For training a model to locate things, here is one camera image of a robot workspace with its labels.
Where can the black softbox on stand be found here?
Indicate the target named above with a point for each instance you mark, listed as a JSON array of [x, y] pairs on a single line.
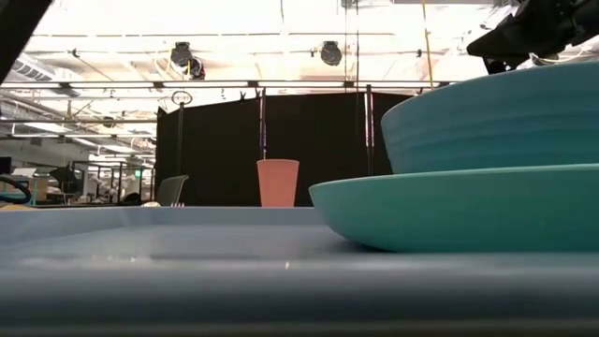
[[65, 175]]

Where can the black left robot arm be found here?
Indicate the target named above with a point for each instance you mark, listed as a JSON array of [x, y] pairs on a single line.
[[14, 28]]

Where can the blue plastic tray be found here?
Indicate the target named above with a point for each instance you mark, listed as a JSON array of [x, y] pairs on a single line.
[[140, 262]]

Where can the blue bowl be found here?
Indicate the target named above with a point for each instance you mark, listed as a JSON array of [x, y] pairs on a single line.
[[491, 126]]

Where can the long horizontal ceiling rail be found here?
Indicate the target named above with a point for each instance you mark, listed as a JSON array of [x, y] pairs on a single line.
[[210, 84]]

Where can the black curtain partition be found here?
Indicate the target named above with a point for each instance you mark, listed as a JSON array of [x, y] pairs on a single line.
[[220, 150]]

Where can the pink plastic cup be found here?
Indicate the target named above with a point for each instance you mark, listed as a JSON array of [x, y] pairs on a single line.
[[277, 185]]

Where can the black ceiling-mounted device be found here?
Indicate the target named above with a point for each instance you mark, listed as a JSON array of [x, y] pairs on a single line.
[[182, 56], [331, 54]]

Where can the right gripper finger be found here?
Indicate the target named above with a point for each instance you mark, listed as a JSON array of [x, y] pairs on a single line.
[[510, 33], [510, 51]]

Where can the office chair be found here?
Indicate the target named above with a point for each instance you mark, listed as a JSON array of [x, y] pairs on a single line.
[[170, 191]]

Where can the teal plate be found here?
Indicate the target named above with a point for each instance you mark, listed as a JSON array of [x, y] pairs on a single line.
[[468, 210]]

